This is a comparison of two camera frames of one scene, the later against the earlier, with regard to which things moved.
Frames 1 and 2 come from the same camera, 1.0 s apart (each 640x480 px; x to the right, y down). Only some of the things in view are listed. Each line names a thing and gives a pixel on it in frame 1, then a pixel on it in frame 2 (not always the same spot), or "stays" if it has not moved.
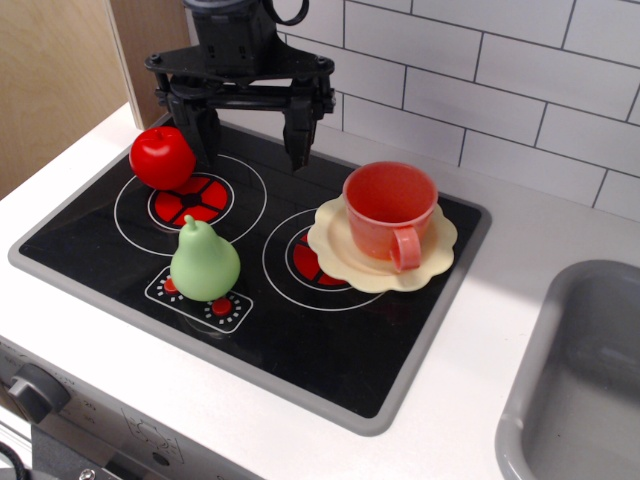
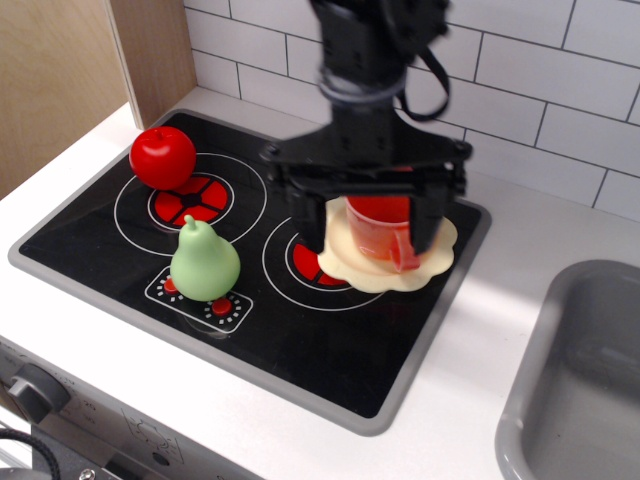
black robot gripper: x=242 y=65 → x=366 y=150
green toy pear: x=203 y=266 stays
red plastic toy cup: x=386 y=203 stays
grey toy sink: x=575 y=414 stays
